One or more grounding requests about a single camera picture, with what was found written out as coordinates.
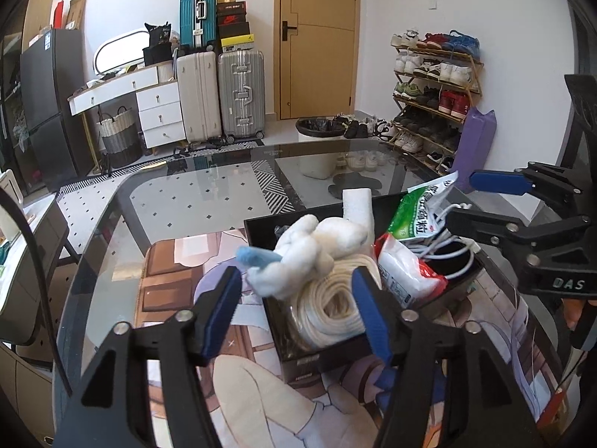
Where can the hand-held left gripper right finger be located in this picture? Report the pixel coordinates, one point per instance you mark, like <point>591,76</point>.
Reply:
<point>371,308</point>

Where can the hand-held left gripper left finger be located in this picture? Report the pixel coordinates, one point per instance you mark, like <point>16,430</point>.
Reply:
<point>221,308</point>

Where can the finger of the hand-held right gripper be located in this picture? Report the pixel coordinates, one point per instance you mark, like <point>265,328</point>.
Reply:
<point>485,226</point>
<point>499,181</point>

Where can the red and white packet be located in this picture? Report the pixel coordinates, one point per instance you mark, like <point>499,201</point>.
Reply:
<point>401,266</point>

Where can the black cardboard box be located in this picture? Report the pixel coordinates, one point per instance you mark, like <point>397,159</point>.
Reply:
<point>326,364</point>

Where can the green plastic packet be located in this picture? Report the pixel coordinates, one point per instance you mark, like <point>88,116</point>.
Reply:
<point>410,214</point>

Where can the white plush toy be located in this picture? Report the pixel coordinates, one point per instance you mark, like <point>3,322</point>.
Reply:
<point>326,242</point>

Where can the white foam roll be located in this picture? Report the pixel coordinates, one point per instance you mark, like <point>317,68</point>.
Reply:
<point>358,205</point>

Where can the person's right hand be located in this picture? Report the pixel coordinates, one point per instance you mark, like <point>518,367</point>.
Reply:
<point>572,312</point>

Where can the purple bag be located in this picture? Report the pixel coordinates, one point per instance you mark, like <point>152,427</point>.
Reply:
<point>475,149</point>

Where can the printed desk mat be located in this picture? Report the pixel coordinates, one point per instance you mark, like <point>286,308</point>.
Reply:
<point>261,396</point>

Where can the black floor mat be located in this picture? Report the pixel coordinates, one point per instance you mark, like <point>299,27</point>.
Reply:
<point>354,184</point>

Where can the shoe rack with shoes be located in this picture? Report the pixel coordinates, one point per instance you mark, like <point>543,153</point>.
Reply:
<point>410,63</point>

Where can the cluster of black shoes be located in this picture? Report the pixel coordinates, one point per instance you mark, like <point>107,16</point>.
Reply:
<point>359,128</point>

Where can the white trash bin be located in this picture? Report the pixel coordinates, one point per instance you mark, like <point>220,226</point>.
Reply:
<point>317,158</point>

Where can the patterned floor rug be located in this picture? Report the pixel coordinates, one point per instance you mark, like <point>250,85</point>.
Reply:
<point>93,205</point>

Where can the woven basket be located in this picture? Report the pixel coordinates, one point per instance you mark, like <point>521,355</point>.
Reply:
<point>119,140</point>

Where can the white dresser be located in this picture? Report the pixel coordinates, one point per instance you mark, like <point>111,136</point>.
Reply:
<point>161,116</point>

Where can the white side table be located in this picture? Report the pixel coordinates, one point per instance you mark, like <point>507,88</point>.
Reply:
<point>28,242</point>

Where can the white suitcase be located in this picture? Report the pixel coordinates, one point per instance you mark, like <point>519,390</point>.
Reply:
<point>198,98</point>

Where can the silver suitcase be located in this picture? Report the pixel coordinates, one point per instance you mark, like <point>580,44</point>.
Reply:
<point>240,93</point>

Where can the wooden door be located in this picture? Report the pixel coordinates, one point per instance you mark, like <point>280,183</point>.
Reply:
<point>322,56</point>

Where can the black refrigerator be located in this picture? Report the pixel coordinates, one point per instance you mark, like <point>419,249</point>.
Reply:
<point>51,116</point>

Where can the black bag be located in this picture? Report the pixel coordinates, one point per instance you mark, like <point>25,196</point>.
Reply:
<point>158,44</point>

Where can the oval mirror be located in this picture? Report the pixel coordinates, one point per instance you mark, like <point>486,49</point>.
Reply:
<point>116,51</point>

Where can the stack of shoe boxes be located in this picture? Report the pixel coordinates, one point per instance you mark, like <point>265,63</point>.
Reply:
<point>233,18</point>

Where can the teal suitcase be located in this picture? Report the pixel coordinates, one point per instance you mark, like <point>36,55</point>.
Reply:
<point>198,14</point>

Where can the small cardboard box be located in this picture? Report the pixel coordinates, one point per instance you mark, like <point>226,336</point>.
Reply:
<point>75,11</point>

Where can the flat cardboard sheet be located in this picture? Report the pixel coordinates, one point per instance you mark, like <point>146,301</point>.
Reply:
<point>37,14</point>

